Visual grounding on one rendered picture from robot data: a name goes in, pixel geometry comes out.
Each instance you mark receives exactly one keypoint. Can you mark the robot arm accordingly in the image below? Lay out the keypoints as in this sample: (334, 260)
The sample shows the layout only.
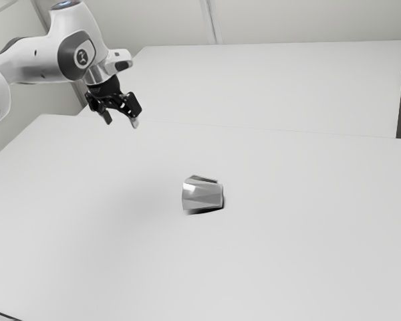
(36, 60)

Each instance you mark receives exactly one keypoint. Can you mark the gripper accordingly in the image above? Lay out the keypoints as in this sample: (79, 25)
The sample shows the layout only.
(104, 92)

